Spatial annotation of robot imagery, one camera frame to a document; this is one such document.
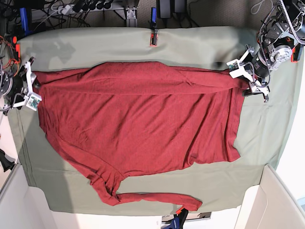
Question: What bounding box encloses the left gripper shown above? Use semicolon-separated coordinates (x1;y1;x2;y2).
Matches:
229;44;270;103

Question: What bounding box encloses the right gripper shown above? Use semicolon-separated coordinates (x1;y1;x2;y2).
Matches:
10;57;41;109

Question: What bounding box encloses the red T-shirt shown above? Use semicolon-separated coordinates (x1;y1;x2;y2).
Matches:
36;62;247;211

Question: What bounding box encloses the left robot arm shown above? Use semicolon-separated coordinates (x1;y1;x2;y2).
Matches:
227;0;305;102

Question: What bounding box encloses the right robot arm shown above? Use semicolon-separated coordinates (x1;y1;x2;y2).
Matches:
0;36;42;115

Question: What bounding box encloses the orange black clamp far left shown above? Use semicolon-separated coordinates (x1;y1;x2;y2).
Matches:
4;36;21;63

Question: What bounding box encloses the orange black clamp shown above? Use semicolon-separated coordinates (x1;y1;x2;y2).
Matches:
291;44;304;62
4;36;21;63

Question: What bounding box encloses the green table cloth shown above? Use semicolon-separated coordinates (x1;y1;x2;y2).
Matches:
5;26;303;216

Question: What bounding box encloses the orange black clamp far right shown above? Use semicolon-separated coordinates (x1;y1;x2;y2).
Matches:
291;44;304;62

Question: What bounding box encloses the blue clamp top left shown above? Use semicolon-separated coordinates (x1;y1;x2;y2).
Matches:
20;8;31;36

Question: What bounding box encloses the white power strip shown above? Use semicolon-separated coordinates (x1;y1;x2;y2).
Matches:
57;5;72;15

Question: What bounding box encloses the black clamp left edge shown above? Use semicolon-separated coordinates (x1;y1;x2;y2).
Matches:
0;149;15;172

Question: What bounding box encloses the blue clamp top middle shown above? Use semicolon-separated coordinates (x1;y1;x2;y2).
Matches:
150;7;158;46

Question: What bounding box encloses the white bin right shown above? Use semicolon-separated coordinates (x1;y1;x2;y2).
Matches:
235;164;305;229

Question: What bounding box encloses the blue orange clamp bottom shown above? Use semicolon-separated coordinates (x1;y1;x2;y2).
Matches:
164;207;189;229

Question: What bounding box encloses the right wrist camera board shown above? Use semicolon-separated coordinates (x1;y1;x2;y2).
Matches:
26;93;42;111

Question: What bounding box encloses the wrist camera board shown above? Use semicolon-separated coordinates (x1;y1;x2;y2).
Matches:
26;93;42;111
226;60;239;73

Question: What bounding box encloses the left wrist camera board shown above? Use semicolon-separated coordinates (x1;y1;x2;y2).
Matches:
226;60;239;73

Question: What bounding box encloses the metal table leg bracket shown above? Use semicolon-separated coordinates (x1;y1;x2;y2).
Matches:
114;0;140;28

